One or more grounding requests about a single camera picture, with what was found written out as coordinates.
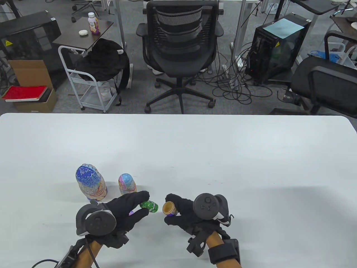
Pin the open cardboard box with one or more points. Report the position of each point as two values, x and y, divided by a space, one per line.
30 72

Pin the person's right forearm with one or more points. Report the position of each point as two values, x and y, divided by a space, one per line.
214 240

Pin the black desk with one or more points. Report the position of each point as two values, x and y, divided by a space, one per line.
315 5

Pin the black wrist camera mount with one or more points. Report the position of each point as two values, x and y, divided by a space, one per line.
120 241
196 247

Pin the black VR controller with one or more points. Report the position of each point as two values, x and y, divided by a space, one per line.
207 205
97 223

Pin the white power strip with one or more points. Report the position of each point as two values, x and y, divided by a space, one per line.
233 81

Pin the person's left forearm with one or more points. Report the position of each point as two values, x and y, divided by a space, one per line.
89 254

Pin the white shoe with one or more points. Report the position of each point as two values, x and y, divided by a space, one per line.
157 71

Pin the dark brown side table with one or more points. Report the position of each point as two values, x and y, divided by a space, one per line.
72 37

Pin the large cream Russian doll bottom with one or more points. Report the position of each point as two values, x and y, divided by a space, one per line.
94 194

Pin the black mesh office chair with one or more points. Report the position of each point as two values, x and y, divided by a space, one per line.
178 55

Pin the black glass computer tower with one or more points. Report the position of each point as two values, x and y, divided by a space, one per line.
273 58

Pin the purple drink bottle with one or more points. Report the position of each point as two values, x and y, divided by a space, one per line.
94 25

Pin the person's right hand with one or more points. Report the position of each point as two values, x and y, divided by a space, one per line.
185 215

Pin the person's left hand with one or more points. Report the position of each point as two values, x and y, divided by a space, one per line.
125 212

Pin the blue plastic bag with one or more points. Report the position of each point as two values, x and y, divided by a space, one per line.
329 55

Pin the white metal desk leg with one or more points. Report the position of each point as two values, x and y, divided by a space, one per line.
240 28
121 25

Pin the black cabinet with warning sticker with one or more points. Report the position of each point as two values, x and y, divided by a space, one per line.
28 33

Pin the small white oval object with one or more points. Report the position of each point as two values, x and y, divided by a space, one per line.
83 32

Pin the light blue paper sheet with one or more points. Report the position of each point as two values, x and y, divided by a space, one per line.
283 28

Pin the black chair base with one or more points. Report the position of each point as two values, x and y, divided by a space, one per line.
83 7

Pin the large blue Russian doll top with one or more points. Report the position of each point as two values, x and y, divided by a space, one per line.
87 174

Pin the white metal rolling cart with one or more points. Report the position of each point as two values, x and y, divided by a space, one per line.
96 103

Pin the red notebook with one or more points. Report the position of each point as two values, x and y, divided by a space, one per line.
23 92

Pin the black padded office chair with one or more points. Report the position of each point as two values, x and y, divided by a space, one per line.
320 81

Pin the black bag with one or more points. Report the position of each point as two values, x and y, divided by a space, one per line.
103 61

